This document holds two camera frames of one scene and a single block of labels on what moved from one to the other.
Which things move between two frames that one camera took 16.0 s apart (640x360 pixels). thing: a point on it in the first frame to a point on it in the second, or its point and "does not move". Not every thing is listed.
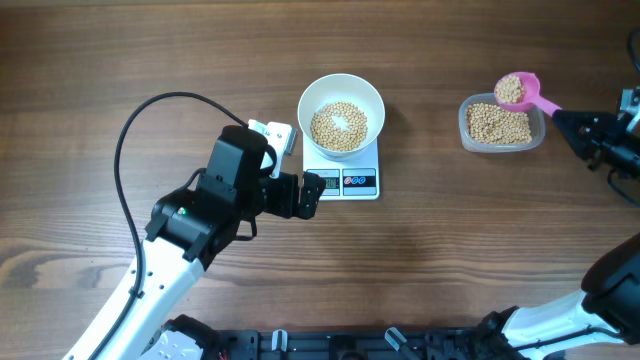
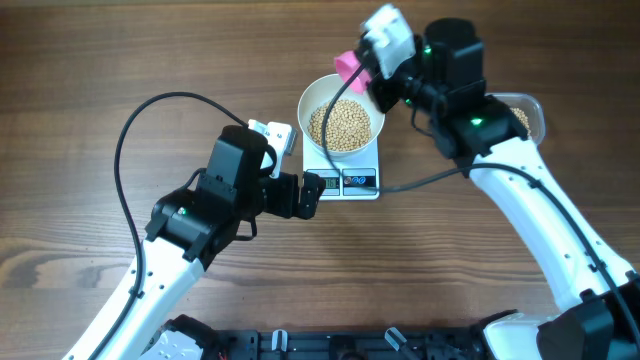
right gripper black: (600, 137) to (378, 86)
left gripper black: (287, 205) does not move
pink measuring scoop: (533, 96) to (347, 63)
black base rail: (478, 340) does not move
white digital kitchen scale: (348, 177) does not move
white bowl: (341, 115) does not move
